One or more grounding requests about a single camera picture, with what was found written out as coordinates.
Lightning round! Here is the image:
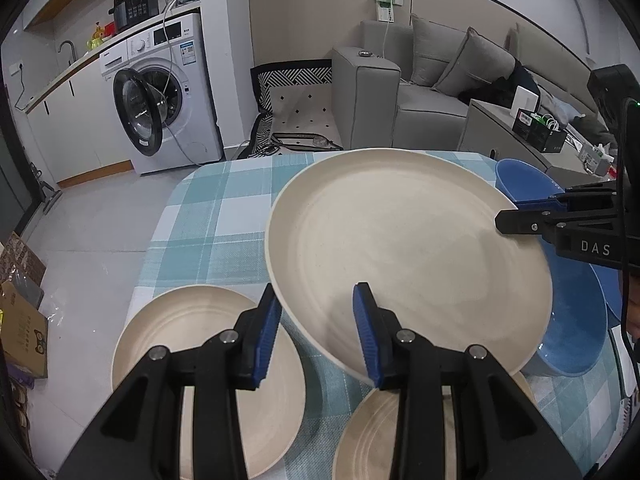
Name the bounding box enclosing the dark glass door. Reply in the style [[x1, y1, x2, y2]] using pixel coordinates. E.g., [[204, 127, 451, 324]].
[[0, 122, 42, 243]]

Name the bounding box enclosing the small grey box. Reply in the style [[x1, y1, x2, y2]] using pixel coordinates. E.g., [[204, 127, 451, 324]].
[[577, 141, 615, 177]]

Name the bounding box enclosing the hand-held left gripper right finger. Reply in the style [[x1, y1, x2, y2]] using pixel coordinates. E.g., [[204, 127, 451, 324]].
[[352, 282, 583, 480]]

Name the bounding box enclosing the white washing machine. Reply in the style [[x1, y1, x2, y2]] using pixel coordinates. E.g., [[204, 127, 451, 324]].
[[98, 10, 225, 176]]

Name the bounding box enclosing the grey cushion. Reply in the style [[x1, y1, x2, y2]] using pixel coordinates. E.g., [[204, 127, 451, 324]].
[[434, 26, 516, 100], [410, 14, 469, 89]]

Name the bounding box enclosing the cream round plate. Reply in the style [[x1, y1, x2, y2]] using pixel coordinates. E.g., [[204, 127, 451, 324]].
[[111, 285, 307, 480], [332, 370, 538, 480], [267, 148, 553, 389]]

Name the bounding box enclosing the patterned cardboard box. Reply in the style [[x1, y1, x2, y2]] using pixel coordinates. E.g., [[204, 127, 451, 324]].
[[0, 231, 47, 291]]

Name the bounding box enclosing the wall socket with green charger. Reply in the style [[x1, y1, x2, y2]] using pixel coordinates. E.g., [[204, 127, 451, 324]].
[[372, 0, 405, 24]]

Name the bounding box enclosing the grey sofa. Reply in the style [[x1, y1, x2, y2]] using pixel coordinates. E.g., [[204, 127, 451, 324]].
[[331, 12, 621, 153]]

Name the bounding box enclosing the blue bowl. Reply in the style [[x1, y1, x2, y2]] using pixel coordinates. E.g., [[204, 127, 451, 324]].
[[592, 262, 624, 333], [495, 158, 609, 377]]

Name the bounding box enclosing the white kitchen counter cabinet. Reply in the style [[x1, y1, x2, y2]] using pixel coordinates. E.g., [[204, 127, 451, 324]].
[[22, 35, 135, 187]]

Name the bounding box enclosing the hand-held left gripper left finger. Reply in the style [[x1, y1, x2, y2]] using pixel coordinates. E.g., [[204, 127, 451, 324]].
[[57, 284, 283, 480]]

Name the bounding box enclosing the teal checkered tablecloth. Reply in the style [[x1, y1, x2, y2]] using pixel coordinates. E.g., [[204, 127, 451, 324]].
[[127, 150, 632, 480]]

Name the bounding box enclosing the grey side cabinet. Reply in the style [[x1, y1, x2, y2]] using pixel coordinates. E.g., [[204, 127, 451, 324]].
[[457, 99, 577, 172]]

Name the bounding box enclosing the small white box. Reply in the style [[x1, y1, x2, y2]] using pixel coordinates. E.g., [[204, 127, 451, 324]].
[[511, 87, 541, 114]]

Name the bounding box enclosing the dark clothing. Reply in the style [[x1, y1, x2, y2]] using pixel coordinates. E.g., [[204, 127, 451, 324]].
[[460, 59, 542, 107]]

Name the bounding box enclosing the brown cardboard box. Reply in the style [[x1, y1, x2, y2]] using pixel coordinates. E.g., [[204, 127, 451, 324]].
[[0, 280, 50, 379]]

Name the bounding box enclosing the black cardboard box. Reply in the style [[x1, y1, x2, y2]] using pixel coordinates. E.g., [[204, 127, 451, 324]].
[[512, 109, 569, 154]]

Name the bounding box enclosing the black pressure cooker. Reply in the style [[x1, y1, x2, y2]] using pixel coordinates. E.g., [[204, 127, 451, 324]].
[[108, 0, 164, 32]]

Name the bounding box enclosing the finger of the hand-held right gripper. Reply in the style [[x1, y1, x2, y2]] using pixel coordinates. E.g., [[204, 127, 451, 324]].
[[495, 192, 619, 235], [515, 182, 617, 210]]

